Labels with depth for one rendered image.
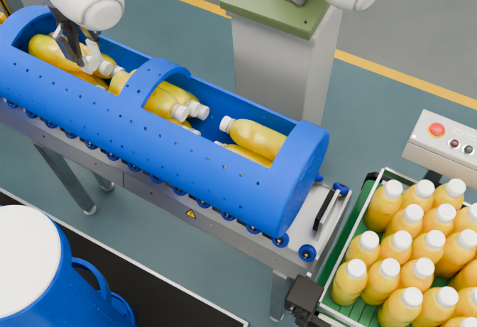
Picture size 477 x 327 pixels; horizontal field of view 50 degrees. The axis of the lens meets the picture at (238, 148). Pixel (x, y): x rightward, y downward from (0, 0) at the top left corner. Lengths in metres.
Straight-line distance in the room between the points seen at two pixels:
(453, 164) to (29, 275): 1.05
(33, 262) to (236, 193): 0.51
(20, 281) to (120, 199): 1.24
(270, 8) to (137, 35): 1.53
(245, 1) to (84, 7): 0.82
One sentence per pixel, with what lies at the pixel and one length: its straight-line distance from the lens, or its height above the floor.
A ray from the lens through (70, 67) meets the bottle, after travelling 1.39.
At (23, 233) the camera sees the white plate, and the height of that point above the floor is 1.04.
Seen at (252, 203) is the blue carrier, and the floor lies 1.16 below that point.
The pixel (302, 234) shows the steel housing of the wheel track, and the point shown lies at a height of 0.93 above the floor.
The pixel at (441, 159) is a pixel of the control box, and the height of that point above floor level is 1.07.
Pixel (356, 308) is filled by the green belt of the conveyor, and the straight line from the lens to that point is 1.35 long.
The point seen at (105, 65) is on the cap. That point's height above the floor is 1.13.
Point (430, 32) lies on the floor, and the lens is 3.15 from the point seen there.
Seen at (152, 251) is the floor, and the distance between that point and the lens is 2.37.
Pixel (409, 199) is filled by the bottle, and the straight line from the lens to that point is 1.30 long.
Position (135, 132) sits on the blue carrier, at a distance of 1.23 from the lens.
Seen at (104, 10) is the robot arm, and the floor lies 1.56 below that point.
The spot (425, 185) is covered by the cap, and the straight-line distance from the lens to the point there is 1.28.
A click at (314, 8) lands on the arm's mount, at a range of 1.66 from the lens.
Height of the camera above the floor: 2.20
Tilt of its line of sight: 60 degrees down
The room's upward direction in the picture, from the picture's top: 4 degrees counter-clockwise
